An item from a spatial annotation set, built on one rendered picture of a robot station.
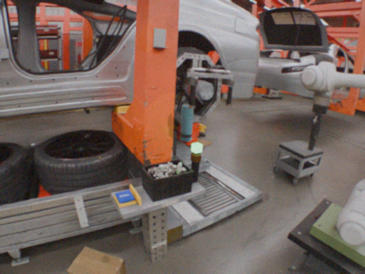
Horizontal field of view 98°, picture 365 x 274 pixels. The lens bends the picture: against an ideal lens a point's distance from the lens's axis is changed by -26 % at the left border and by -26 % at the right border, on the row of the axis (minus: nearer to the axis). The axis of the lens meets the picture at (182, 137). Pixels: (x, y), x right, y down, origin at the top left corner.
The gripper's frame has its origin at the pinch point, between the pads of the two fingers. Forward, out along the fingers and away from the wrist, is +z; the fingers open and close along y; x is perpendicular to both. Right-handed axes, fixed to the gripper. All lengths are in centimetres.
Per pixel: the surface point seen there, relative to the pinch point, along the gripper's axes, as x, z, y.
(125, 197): 43, 23, -81
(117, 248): 59, 71, -84
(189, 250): 34, 71, -48
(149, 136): 56, 3, -61
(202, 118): 92, 10, 8
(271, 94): 405, 42, 739
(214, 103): 91, -3, 20
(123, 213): 37, 26, -85
